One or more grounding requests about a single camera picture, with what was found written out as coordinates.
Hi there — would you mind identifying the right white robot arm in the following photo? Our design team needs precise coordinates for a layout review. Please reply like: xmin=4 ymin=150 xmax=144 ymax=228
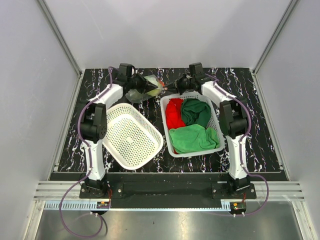
xmin=164 ymin=62 xmax=252 ymax=199

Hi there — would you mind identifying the red cloth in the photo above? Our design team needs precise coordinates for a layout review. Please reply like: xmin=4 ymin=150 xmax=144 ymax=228
xmin=165 ymin=98 xmax=186 ymax=130

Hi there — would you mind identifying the white basket with cloths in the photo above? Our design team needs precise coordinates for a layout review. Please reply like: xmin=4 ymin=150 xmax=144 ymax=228
xmin=160 ymin=92 xmax=225 ymax=158

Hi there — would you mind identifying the clear zip top bag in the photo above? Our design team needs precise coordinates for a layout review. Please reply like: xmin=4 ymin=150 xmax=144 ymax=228
xmin=125 ymin=73 xmax=164 ymax=103

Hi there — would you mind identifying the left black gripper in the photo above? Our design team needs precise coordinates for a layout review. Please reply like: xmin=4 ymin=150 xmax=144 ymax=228
xmin=127 ymin=72 xmax=158 ymax=95

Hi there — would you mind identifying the purple cable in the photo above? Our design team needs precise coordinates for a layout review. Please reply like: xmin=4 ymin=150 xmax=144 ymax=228
xmin=204 ymin=72 xmax=270 ymax=217
xmin=58 ymin=66 xmax=113 ymax=237

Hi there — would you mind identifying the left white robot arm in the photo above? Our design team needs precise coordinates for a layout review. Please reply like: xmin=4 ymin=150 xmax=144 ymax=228
xmin=77 ymin=63 xmax=164 ymax=198

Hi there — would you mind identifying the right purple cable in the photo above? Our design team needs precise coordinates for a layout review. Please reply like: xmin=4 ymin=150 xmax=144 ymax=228
xmin=204 ymin=72 xmax=270 ymax=217

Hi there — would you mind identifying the white slotted cable duct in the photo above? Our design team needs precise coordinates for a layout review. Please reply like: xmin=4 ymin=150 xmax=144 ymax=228
xmin=44 ymin=200 xmax=111 ymax=211

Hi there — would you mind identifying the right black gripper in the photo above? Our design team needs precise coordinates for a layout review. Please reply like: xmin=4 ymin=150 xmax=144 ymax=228
xmin=164 ymin=74 xmax=195 ymax=96

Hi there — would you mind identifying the light green towel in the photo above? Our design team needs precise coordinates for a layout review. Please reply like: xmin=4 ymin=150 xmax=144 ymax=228
xmin=168 ymin=124 xmax=221 ymax=154

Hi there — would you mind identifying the empty white perforated basket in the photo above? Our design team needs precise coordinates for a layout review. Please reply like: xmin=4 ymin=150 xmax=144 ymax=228
xmin=102 ymin=103 xmax=164 ymax=171

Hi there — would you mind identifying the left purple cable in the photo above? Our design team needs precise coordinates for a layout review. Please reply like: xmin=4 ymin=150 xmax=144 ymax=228
xmin=58 ymin=66 xmax=113 ymax=237

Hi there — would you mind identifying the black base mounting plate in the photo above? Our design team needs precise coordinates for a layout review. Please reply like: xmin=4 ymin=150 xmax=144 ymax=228
xmin=79 ymin=181 xmax=257 ymax=200

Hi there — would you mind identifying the green fake cabbage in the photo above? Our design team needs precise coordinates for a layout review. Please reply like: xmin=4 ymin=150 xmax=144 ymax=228
xmin=146 ymin=88 xmax=163 ymax=97

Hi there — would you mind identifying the dark green cloth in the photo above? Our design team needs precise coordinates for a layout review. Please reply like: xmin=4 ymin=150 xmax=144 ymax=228
xmin=180 ymin=98 xmax=212 ymax=128

